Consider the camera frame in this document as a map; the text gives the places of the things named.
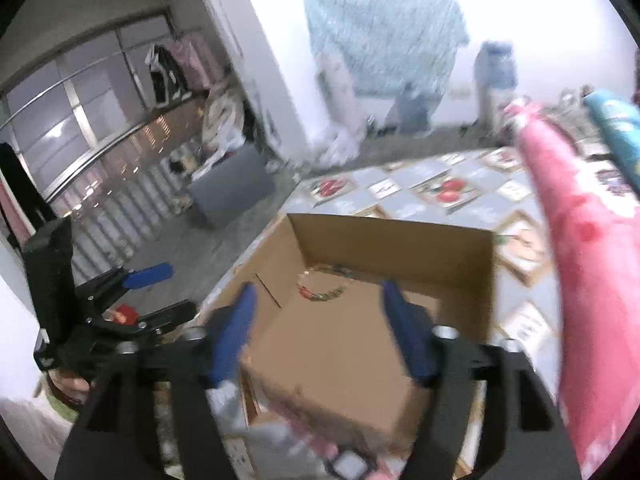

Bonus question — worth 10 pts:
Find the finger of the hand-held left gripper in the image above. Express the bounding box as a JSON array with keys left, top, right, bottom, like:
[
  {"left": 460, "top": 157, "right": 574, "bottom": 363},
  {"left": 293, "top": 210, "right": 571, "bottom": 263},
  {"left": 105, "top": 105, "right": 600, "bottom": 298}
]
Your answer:
[
  {"left": 75, "top": 262, "right": 174, "bottom": 311},
  {"left": 92, "top": 300, "right": 198, "bottom": 348}
]

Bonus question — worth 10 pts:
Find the pink hanging garment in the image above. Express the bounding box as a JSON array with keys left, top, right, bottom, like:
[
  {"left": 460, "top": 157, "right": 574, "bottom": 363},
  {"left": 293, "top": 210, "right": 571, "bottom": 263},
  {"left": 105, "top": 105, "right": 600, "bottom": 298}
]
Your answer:
[{"left": 170, "top": 32, "right": 213, "bottom": 91}]

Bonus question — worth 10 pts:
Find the pile of light clothes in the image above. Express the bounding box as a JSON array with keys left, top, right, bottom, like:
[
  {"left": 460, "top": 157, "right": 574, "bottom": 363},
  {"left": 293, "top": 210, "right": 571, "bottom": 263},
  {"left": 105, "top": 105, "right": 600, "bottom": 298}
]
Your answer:
[{"left": 200, "top": 67, "right": 251, "bottom": 161}]

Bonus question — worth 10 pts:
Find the pale hanging garment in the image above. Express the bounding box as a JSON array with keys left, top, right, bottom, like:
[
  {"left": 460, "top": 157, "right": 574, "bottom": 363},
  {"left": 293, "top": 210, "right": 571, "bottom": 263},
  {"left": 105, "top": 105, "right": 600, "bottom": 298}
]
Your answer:
[{"left": 315, "top": 52, "right": 368, "bottom": 133}]

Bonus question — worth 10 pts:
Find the pink quilt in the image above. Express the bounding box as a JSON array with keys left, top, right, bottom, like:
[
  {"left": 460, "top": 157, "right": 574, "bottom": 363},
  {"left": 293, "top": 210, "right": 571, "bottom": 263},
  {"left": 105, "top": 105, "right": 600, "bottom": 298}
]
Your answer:
[{"left": 502, "top": 100, "right": 640, "bottom": 480}]

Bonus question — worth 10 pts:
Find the water dispenser with blue jug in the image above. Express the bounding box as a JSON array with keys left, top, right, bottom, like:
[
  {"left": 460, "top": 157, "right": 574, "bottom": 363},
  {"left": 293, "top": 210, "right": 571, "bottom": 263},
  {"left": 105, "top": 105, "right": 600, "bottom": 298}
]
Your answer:
[{"left": 474, "top": 40, "right": 518, "bottom": 126}]

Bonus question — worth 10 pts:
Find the green white fuzzy cloth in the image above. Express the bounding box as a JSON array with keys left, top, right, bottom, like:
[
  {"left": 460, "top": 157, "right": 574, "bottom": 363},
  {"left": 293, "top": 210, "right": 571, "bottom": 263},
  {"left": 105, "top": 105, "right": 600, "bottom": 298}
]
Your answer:
[{"left": 35, "top": 367, "right": 101, "bottom": 423}]

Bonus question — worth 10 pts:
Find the metal railing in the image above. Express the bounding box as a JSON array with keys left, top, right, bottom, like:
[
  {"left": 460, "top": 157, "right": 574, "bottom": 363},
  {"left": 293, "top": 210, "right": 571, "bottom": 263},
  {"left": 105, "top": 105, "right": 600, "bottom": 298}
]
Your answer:
[{"left": 45, "top": 95, "right": 211, "bottom": 271}]

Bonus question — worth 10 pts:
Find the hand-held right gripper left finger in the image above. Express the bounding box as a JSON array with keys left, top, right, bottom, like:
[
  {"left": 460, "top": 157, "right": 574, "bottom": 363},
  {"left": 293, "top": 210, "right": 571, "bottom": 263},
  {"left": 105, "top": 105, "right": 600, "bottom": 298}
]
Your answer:
[{"left": 54, "top": 282, "right": 258, "bottom": 480}]

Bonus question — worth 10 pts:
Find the multicoloured bead bracelet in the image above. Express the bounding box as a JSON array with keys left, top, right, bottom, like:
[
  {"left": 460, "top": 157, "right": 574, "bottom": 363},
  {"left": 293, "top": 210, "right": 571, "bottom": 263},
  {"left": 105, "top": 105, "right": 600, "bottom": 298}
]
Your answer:
[{"left": 297, "top": 270, "right": 351, "bottom": 303}]

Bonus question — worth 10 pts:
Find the black and white jacket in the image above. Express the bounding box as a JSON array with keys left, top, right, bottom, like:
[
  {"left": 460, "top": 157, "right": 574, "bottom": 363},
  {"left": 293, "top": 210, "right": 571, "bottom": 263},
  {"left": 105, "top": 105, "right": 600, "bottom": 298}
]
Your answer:
[{"left": 145, "top": 45, "right": 193, "bottom": 106}]

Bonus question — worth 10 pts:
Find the grey box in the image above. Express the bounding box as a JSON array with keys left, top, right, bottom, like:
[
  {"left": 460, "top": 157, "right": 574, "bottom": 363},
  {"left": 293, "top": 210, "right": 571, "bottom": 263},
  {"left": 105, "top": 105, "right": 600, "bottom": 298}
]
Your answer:
[{"left": 187, "top": 145, "right": 276, "bottom": 228}]

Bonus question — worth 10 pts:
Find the patterned fruit print tablecloth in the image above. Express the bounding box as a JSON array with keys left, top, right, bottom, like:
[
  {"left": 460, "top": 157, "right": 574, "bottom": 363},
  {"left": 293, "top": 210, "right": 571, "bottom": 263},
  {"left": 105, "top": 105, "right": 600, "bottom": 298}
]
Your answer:
[{"left": 200, "top": 147, "right": 571, "bottom": 480}]

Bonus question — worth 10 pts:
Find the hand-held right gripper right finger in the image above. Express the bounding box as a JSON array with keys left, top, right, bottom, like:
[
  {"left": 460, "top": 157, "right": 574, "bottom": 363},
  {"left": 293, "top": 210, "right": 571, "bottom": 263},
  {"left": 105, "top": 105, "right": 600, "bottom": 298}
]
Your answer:
[{"left": 382, "top": 280, "right": 583, "bottom": 480}]

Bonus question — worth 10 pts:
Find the small red object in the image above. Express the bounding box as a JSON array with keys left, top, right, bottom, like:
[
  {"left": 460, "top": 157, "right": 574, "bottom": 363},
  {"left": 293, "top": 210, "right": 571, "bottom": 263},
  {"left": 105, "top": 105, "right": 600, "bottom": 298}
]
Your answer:
[{"left": 107, "top": 305, "right": 138, "bottom": 326}]

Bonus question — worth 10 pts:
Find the teal floral hanging cloth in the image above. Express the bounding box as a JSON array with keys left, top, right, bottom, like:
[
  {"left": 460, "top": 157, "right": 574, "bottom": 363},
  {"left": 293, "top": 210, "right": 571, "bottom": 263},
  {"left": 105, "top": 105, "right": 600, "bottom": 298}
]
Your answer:
[{"left": 302, "top": 0, "right": 471, "bottom": 98}]

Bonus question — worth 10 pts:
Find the brown cardboard box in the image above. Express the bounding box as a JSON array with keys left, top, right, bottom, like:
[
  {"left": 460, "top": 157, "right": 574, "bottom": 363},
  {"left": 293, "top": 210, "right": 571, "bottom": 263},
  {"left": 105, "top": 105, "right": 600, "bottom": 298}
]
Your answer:
[{"left": 200, "top": 212, "right": 496, "bottom": 456}]

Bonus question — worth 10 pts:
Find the teal pillow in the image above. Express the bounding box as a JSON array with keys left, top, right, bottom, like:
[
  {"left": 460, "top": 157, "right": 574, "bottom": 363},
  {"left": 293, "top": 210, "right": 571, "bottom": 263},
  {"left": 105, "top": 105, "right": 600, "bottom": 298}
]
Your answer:
[{"left": 582, "top": 89, "right": 640, "bottom": 186}]

